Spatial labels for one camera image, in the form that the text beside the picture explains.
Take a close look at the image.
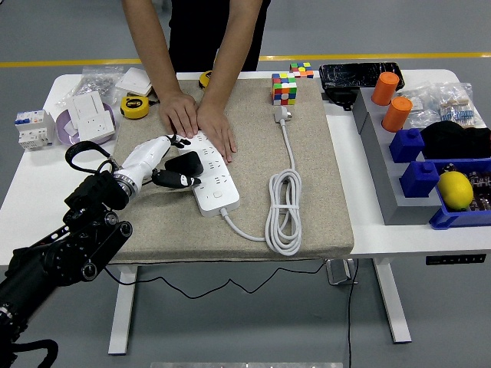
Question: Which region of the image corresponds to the person's right hand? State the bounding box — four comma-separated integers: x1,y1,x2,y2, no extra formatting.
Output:
158,91,200,139

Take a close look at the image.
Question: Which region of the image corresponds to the person's left hand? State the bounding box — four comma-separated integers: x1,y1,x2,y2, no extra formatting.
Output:
195,101,237,165

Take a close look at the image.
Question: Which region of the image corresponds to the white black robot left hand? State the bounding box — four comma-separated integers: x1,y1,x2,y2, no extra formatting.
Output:
120,133,203,189

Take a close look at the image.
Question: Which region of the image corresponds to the black plug adapter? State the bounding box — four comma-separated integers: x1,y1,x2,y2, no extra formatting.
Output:
164,151,204,176

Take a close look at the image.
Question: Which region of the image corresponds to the white power strip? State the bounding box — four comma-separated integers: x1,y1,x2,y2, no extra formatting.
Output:
176,130,242,219

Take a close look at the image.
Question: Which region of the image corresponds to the yellow black tape measure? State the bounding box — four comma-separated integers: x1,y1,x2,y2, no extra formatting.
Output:
120,95,150,120

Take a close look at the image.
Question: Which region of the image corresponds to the grey-brown mat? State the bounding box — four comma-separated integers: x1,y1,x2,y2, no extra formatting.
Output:
91,78,354,265

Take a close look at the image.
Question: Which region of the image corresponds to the large colourful puzzle cube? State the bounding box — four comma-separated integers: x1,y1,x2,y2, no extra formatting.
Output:
271,72,299,107

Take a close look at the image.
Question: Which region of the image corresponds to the person's body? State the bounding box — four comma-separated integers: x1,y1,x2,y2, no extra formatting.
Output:
168,0,272,73

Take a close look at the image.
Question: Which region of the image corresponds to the clear bag of screws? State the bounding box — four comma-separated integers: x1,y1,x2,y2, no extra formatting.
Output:
55,65,126,108

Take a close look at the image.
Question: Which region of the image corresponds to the purple bowl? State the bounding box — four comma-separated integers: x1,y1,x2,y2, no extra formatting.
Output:
55,101,117,150

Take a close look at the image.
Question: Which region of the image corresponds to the small colourful puzzle cube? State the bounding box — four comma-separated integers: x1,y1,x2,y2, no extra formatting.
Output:
289,62,315,80

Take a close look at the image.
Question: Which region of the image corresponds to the white blue circuit breaker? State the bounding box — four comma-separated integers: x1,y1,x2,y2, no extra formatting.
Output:
14,109,57,153

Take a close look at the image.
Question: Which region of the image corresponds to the black plastic tray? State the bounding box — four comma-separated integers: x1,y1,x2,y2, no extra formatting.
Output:
318,61,406,93

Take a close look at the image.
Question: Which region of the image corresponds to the white table leg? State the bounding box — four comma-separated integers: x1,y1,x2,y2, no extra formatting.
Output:
107,264,139,356
374,257,414,344

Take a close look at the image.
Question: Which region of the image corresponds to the orange cylinder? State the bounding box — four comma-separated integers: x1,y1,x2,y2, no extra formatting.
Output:
371,72,400,107
381,96,414,133

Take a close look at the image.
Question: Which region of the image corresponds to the grey stepped block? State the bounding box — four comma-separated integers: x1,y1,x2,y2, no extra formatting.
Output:
351,87,442,226

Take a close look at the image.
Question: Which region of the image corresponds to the blue block with knob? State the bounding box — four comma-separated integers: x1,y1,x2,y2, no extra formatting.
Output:
398,160,440,199
389,128,426,164

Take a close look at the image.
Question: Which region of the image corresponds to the grey metal box under table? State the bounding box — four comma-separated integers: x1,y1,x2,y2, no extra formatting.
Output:
325,258,358,287

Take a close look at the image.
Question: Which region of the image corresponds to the clear bag of white parts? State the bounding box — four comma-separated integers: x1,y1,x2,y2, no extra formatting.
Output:
402,90,442,130

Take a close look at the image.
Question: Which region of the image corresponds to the black cloth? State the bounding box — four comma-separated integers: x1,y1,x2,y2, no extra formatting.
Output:
420,120,491,161

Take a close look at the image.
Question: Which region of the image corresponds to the clear bag of resistors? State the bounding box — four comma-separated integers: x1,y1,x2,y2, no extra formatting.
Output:
437,82,486,130

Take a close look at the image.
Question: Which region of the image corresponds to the yellow lemon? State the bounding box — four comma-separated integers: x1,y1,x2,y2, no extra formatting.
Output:
437,171,475,211

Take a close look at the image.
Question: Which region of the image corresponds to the blue plastic bin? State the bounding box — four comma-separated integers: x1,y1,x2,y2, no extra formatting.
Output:
428,157,491,231

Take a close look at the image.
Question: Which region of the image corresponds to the black table control panel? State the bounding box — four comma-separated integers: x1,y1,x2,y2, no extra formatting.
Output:
424,253,487,266

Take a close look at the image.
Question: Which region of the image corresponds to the white flat switch plate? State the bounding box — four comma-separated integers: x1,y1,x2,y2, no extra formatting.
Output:
114,67,153,97

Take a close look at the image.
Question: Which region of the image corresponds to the white wall socket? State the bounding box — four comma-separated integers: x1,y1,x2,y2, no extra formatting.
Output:
74,110,117,143

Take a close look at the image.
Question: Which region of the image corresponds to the white power strip cord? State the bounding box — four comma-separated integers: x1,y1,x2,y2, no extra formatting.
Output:
218,106,303,257

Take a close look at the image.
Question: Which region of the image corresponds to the white switch panel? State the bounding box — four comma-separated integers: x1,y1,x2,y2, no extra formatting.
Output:
71,90,108,122

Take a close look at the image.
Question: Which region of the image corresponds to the thin black adapter cord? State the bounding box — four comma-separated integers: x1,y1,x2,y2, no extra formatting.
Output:
103,264,331,301

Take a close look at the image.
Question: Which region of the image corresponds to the black hanging power cable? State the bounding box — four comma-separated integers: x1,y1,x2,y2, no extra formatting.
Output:
346,258,360,368

